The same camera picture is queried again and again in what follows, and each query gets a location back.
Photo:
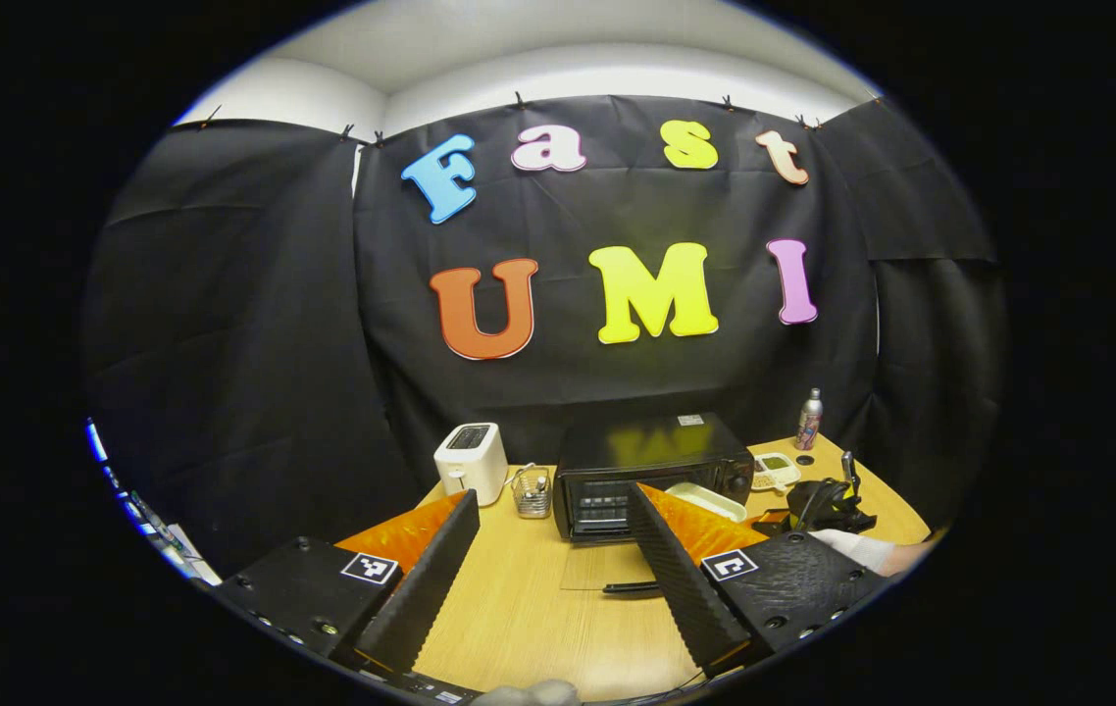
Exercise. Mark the row of black cloth clips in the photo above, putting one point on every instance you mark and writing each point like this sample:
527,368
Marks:
519,100

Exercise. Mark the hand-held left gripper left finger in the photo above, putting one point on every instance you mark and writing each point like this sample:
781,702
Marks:
421,598

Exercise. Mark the white blue-lit furniture edge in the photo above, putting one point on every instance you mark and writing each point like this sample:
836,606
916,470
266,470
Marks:
151,525

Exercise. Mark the white square plate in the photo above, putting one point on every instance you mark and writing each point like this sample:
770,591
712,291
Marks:
710,502

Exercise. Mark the white toaster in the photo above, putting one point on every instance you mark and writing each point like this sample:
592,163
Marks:
470,461

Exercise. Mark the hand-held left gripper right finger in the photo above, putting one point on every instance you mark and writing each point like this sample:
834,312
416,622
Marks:
681,588

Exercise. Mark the black backdrop cloth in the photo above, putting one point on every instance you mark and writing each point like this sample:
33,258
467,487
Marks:
558,392

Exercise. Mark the silver spray bottle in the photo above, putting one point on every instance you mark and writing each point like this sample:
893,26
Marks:
809,422

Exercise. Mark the white divided dish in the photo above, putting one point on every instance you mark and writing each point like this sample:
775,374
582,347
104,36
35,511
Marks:
776,471

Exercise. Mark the black electric oven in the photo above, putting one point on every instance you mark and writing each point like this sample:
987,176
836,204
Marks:
646,446

